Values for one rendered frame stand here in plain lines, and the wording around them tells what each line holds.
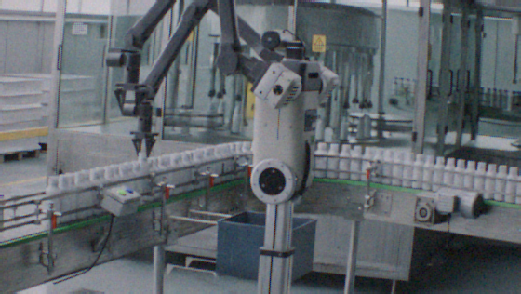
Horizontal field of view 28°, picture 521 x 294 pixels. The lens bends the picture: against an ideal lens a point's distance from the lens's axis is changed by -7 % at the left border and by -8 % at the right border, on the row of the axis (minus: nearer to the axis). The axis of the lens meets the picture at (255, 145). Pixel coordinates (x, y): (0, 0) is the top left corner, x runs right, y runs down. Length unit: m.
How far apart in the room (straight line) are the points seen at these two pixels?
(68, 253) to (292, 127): 0.89
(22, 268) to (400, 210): 2.39
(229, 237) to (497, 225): 1.39
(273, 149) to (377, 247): 3.53
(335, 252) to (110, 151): 1.78
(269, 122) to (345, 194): 1.75
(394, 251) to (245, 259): 2.98
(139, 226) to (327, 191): 1.48
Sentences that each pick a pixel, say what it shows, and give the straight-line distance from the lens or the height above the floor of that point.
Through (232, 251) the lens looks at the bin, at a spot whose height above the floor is 0.83.
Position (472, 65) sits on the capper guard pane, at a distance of 8.94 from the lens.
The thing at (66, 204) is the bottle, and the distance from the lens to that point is 3.74.
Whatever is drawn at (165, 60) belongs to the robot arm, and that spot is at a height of 1.56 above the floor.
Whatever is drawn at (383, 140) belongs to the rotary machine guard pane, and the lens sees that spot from 7.16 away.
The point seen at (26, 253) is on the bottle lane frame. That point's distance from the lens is 3.49.
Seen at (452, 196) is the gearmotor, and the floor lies 1.02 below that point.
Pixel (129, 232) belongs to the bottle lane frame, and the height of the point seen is 0.91.
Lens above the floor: 1.68
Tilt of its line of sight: 6 degrees down
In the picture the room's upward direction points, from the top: 4 degrees clockwise
